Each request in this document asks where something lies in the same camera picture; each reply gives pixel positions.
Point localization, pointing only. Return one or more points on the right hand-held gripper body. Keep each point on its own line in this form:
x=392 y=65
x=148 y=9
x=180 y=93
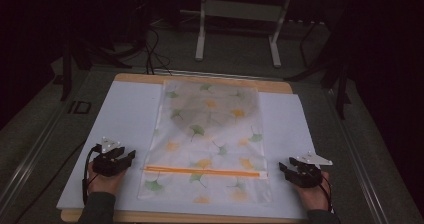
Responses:
x=308 y=175

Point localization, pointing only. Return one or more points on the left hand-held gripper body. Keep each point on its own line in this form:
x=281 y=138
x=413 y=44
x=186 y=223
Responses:
x=106 y=165

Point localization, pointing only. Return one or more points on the leaf print mesh laundry bag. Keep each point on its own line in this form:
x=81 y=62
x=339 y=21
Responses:
x=213 y=184

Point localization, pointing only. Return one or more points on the person's left hand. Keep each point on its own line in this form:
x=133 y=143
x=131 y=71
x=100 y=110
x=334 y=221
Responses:
x=105 y=184

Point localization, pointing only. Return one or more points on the person's right hand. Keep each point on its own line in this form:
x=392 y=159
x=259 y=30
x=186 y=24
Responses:
x=313 y=195

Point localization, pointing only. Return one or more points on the white table mat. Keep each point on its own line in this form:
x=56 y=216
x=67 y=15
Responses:
x=130 y=117

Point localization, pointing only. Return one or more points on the black floor socket plate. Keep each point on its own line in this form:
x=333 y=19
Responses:
x=80 y=107

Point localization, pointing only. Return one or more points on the black metal stand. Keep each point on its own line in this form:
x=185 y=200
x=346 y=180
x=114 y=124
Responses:
x=340 y=80
x=66 y=70

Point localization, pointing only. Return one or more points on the metal floor rail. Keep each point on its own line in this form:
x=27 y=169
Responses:
x=360 y=164
x=23 y=170

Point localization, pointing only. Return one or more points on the white metal desk frame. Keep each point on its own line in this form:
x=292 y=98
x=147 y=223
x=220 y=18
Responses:
x=240 y=10

